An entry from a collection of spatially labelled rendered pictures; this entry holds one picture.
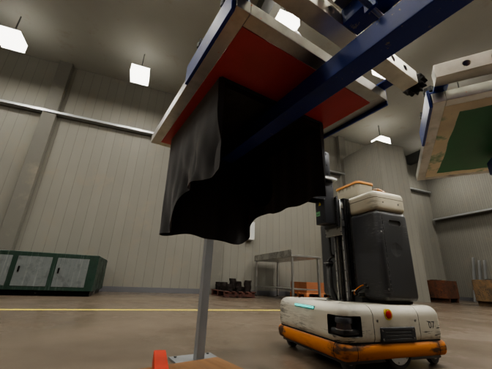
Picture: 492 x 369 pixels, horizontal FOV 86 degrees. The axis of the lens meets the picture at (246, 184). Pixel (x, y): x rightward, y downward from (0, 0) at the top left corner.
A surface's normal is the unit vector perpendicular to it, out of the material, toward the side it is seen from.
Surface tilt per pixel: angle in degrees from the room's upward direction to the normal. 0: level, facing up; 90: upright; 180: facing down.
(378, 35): 90
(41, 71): 90
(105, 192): 90
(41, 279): 90
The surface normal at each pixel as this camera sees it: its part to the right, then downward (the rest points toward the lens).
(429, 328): 0.36, -0.30
